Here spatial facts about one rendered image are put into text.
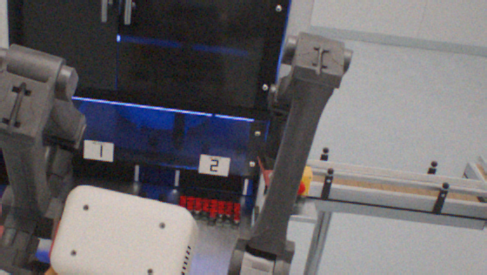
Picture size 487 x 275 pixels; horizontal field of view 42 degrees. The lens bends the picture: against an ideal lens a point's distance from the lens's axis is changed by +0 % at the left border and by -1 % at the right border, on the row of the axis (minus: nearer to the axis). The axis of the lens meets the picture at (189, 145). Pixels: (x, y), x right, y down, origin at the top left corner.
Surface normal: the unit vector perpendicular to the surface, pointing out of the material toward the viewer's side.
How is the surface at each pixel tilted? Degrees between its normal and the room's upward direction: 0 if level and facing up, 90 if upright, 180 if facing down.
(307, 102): 81
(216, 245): 0
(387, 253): 0
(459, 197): 0
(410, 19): 90
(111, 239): 48
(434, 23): 90
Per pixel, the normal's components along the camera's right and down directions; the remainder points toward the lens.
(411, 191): 0.10, -0.87
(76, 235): -0.11, -0.25
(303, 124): -0.15, 0.32
